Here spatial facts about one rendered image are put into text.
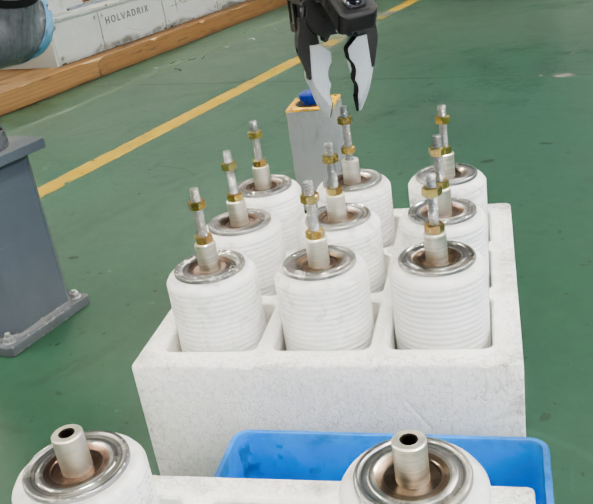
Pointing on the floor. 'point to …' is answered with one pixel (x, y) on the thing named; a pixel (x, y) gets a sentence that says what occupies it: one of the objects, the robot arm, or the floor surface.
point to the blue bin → (516, 456)
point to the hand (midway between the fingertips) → (344, 104)
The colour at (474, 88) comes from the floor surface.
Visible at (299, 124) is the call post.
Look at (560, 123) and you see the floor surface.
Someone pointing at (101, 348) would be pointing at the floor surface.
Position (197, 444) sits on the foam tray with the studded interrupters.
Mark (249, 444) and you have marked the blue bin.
